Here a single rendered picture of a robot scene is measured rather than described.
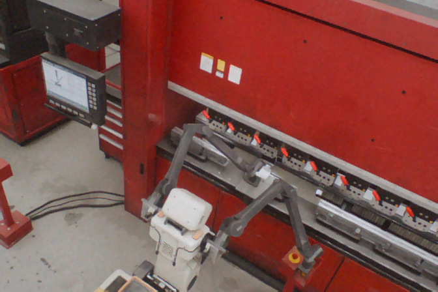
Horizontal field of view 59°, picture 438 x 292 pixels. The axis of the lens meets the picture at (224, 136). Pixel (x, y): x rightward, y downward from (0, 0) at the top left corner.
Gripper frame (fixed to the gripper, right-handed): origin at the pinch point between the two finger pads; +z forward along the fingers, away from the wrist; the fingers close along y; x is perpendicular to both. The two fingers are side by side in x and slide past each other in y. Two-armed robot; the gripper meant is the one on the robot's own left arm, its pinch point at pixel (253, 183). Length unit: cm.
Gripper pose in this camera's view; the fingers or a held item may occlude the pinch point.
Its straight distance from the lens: 260.5
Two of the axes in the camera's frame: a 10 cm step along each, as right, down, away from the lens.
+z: 1.3, 4.4, 8.9
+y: -8.4, -4.3, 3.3
